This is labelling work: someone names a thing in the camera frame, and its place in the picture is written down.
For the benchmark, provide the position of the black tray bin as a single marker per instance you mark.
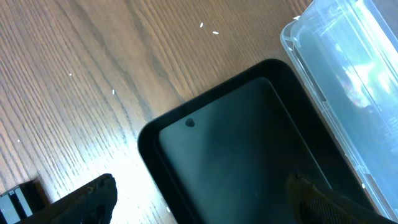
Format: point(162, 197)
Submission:
point(225, 156)

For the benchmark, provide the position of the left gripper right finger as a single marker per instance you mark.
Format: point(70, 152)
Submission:
point(314, 204)

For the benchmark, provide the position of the clear plastic bin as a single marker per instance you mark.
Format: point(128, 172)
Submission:
point(345, 52)

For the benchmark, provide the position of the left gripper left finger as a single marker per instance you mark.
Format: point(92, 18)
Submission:
point(92, 203)

